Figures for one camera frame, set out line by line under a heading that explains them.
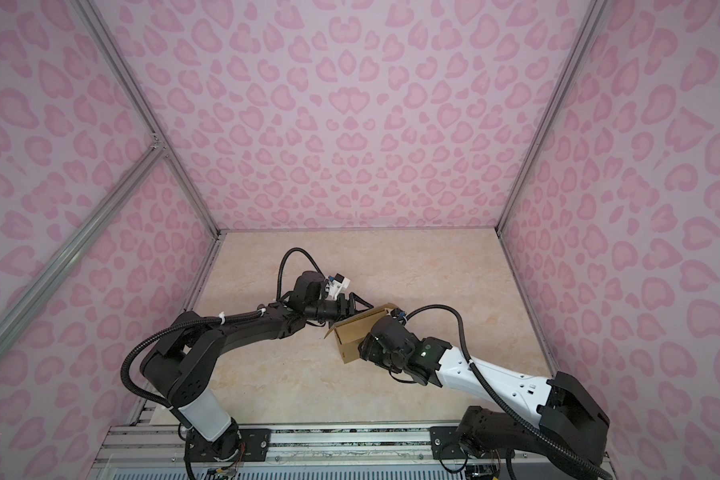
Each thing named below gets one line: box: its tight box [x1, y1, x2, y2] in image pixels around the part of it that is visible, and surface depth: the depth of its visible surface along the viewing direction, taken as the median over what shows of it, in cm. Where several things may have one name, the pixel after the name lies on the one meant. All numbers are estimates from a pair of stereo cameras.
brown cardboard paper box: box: [324, 303, 400, 364], surface depth 79 cm
